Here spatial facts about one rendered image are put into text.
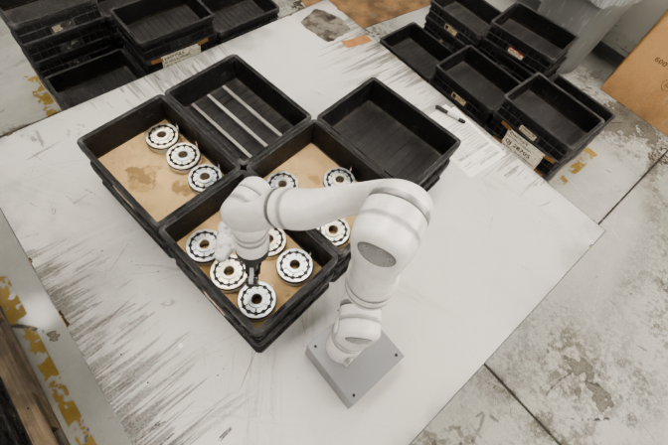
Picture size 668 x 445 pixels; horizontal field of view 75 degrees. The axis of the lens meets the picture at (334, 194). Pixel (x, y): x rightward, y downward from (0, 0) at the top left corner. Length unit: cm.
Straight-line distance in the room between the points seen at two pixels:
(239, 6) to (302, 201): 223
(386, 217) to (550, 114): 198
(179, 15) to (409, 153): 152
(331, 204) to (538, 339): 186
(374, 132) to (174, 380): 100
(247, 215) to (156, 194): 71
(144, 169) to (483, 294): 115
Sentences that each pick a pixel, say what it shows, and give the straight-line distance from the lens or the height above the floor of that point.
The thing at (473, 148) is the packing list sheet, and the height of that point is 70.
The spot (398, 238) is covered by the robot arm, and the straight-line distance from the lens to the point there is 55.
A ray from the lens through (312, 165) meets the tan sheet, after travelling 146.
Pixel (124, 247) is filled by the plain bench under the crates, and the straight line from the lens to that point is 153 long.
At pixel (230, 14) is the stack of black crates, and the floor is 38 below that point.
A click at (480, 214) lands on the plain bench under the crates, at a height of 70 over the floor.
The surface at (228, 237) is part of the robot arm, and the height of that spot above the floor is 116.
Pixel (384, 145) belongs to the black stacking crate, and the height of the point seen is 83.
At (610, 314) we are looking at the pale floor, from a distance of 266.
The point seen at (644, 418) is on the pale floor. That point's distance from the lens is 259.
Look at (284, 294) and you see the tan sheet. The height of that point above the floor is 83.
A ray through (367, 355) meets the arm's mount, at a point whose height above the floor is 80.
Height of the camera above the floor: 202
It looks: 58 degrees down
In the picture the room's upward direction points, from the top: 12 degrees clockwise
